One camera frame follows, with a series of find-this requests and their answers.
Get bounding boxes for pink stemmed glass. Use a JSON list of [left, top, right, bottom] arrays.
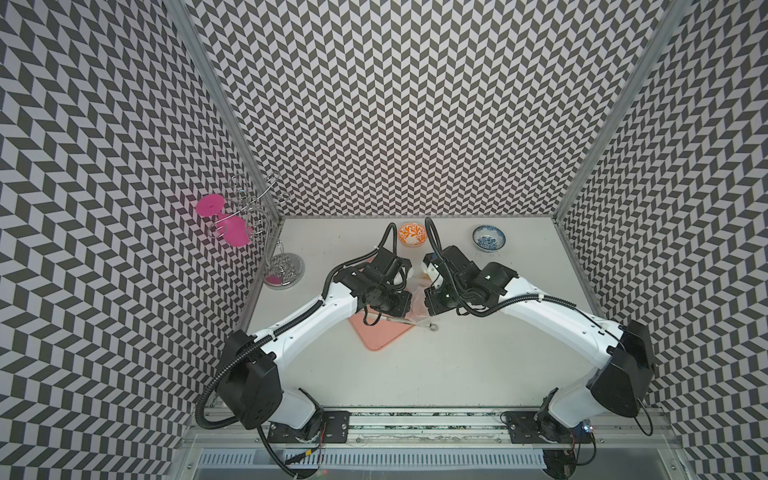
[[195, 194, 251, 248]]

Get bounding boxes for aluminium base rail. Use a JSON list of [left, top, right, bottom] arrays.
[[167, 407, 696, 479]]

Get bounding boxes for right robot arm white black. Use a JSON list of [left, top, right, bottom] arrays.
[[424, 218, 656, 443]]

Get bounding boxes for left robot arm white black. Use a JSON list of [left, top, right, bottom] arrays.
[[194, 222, 412, 430]]

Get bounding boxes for blue patterned bowl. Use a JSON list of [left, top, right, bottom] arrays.
[[472, 225, 507, 252]]

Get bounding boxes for clear bag with pink contents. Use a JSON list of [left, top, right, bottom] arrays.
[[406, 267, 432, 322]]

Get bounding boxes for orange patterned bowl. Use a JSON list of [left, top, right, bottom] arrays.
[[397, 222, 428, 248]]

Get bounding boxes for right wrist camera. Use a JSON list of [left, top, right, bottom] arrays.
[[422, 253, 440, 281]]

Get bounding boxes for pink plastic tray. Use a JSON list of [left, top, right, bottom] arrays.
[[348, 311, 413, 351]]

